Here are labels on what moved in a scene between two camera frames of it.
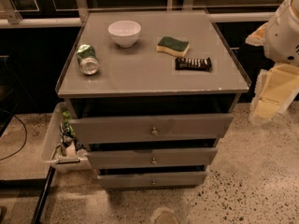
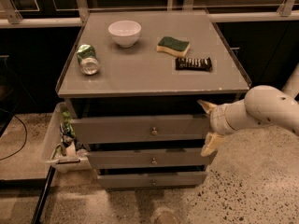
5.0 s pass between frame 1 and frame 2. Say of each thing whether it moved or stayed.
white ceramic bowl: stayed
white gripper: moved
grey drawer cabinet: stayed
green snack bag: stayed
